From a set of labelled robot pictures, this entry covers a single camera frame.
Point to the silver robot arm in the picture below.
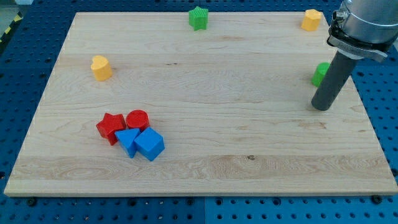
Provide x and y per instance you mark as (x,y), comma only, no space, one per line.
(364,28)

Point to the light wooden board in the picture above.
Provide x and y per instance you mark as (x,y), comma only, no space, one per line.
(231,102)

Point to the blue cube block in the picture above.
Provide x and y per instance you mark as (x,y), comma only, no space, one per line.
(150,144)

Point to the red cylinder block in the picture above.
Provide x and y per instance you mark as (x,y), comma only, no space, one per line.
(137,119)

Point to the blue triangle block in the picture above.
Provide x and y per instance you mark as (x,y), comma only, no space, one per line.
(126,140)

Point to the red star block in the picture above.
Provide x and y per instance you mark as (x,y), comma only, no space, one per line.
(109,125)

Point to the green star block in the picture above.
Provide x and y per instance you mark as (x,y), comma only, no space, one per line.
(198,18)

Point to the yellow heart block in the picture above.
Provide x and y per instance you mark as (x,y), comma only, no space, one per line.
(101,68)

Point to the green cylinder block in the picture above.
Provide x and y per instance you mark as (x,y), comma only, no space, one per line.
(320,73)

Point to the yellow hexagon block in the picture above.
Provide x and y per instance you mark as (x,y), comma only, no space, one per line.
(311,20)

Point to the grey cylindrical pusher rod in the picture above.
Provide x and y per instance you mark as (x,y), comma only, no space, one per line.
(335,78)

